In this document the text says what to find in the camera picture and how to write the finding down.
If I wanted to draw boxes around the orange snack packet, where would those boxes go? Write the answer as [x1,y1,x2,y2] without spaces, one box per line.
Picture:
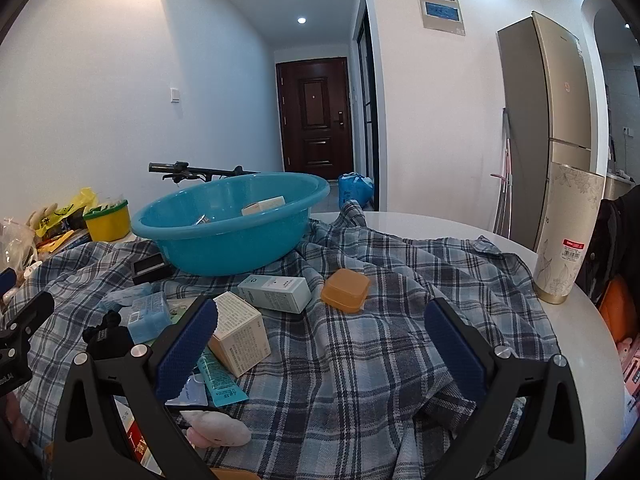
[35,230,76,256]

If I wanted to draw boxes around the pink packet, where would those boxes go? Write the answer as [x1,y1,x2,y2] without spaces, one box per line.
[616,335,640,396]

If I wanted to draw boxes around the beige cardboard box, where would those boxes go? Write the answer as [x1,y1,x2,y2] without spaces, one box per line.
[207,291,272,378]

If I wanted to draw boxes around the orange soap box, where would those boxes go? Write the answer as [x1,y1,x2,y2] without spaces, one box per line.
[320,268,371,313]

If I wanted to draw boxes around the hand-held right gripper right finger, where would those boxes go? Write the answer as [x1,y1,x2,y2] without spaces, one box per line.
[424,297,586,480]

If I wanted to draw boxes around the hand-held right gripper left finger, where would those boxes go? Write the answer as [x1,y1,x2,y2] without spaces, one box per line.
[50,294,221,480]

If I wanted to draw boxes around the black bicycle handlebar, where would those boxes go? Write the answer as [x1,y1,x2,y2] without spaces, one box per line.
[148,161,261,183]

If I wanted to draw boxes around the orange bag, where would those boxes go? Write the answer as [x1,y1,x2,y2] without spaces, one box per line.
[599,277,640,343]

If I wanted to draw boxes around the beige floral cylinder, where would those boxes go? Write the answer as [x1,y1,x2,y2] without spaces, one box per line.
[532,162,604,306]

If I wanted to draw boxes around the blue plastic basin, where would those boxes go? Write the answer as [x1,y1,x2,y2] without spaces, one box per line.
[131,172,331,277]

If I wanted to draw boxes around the black frame box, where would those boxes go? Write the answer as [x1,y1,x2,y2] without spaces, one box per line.
[131,254,176,286]

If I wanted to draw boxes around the black fabric pouch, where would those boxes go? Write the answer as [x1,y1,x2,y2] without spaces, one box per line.
[82,310,136,361]

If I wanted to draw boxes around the white teal carton box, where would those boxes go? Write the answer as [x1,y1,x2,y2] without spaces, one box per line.
[237,274,313,314]

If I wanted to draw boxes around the clear plastic bag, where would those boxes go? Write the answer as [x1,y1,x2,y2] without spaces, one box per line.
[0,217,40,281]

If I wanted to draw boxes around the teal tube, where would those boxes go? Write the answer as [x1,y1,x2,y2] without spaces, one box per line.
[196,350,249,407]

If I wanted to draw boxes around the brown entrance door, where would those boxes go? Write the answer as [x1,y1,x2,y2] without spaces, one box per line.
[276,57,354,181]

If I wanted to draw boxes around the black jacket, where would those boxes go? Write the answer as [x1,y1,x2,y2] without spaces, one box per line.
[582,185,640,306]

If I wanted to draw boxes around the flat white box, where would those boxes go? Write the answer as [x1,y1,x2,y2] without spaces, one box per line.
[241,196,287,216]

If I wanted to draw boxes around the beige plush toy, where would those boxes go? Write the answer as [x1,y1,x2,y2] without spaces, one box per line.
[27,203,58,231]

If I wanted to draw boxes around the yellow container green rim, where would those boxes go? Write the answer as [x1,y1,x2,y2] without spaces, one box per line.
[82,199,132,242]

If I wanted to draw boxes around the blue plaid cloth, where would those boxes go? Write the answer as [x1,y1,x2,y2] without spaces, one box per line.
[0,200,576,480]

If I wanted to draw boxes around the blue wet wipes packet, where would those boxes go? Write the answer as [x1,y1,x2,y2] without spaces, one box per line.
[97,282,153,313]

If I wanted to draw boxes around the black framed glass door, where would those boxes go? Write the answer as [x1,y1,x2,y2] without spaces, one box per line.
[356,4,381,211]

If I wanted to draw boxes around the blue plastic bag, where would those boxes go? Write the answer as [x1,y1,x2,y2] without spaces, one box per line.
[337,172,375,209]

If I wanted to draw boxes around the grey poles with pink hook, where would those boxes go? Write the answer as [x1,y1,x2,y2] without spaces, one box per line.
[490,107,513,236]

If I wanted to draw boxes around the blue tissue box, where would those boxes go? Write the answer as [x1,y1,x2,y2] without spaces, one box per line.
[127,291,173,345]

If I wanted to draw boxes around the gold refrigerator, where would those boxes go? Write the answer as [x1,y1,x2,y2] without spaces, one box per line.
[496,11,603,253]

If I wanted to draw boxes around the red and white box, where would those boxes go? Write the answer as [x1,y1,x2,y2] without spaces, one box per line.
[114,396,162,466]

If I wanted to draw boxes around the grey wall panel box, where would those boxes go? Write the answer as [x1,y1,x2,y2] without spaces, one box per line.
[412,0,467,37]

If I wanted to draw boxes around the white pink plush toy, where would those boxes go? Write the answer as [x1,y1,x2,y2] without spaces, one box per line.
[180,410,251,448]

